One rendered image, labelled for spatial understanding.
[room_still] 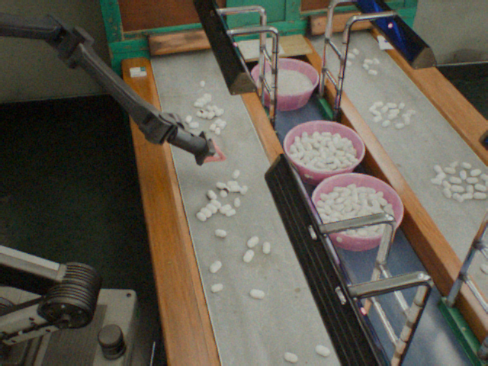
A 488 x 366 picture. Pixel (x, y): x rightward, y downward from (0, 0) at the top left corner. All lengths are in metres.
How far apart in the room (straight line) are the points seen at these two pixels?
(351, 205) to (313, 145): 0.32
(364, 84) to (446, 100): 0.31
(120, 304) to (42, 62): 1.83
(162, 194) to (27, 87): 1.86
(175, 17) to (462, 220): 1.33
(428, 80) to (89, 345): 1.54
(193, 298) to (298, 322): 0.27
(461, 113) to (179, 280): 1.19
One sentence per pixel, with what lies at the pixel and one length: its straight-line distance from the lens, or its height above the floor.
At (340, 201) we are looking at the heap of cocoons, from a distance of 1.63.
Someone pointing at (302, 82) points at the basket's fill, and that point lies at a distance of 2.14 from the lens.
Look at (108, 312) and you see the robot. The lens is 1.74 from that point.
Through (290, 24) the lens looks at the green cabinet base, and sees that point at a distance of 2.37.
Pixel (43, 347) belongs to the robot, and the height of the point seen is 0.47.
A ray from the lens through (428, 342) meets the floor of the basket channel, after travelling 1.47.
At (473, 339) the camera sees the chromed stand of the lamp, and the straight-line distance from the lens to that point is 1.46.
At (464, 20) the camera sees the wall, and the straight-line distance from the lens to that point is 3.58.
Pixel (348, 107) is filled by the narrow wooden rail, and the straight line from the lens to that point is 1.98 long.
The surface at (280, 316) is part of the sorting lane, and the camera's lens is 1.36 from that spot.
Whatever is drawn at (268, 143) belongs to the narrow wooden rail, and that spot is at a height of 0.76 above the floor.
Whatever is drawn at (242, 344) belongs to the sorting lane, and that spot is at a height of 0.74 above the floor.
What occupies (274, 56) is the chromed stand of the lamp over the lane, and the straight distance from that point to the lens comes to 1.74.
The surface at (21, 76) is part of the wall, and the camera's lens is 3.31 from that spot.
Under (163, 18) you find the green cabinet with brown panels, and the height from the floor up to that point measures 0.91.
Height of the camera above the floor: 1.88
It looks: 43 degrees down
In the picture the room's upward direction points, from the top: straight up
